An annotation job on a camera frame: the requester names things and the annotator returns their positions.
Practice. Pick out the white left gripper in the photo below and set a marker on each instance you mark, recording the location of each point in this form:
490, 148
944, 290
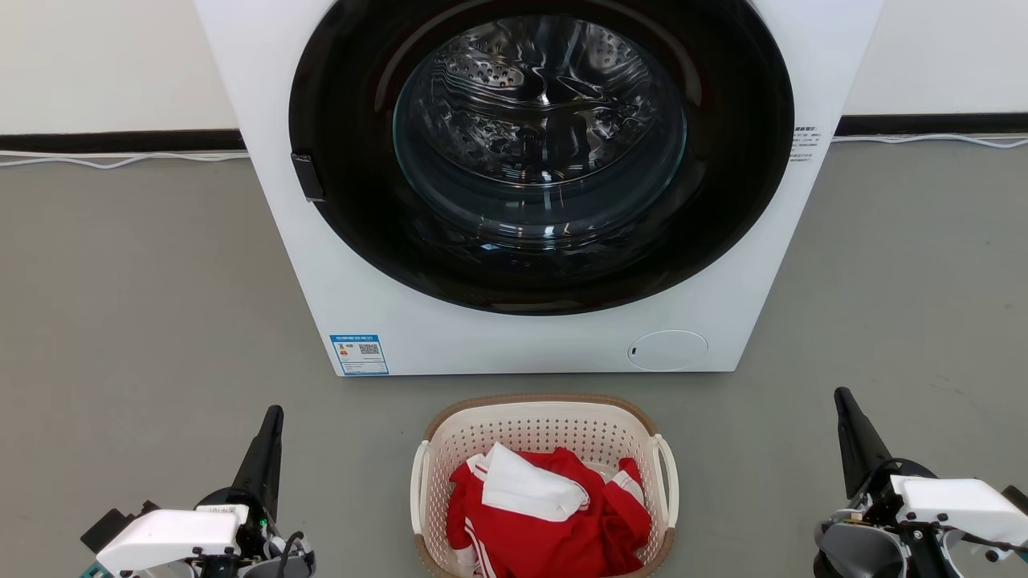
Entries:
173, 534

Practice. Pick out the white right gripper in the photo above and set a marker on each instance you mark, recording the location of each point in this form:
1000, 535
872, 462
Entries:
948, 502

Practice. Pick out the cream perforated laundry basket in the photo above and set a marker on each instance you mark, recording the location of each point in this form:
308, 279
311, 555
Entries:
546, 424

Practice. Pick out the blue energy label sticker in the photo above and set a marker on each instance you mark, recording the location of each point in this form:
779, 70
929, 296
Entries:
359, 355

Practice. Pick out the round white filter cover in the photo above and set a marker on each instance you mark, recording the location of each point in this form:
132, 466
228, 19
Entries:
666, 351

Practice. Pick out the white front-load washing machine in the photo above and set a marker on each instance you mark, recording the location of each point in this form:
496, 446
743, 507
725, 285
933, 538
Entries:
482, 341

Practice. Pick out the white folded garment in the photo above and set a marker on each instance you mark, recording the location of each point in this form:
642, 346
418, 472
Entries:
526, 486

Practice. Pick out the black round glass machine door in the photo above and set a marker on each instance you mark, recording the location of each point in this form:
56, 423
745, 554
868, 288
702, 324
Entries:
731, 177

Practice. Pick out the small printed text sticker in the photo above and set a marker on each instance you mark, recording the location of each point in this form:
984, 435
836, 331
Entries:
804, 144

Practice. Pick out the red garment with white stripes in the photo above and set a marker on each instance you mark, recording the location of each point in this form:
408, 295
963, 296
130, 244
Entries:
562, 546

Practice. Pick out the steel washing drum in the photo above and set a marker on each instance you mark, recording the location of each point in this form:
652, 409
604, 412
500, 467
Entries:
538, 104

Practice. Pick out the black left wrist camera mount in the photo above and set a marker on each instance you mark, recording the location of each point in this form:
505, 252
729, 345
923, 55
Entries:
112, 526

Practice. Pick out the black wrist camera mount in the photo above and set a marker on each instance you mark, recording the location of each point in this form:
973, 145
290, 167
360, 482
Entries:
112, 526
1018, 499

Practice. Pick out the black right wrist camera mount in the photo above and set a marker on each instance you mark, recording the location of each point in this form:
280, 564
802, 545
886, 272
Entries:
1018, 499

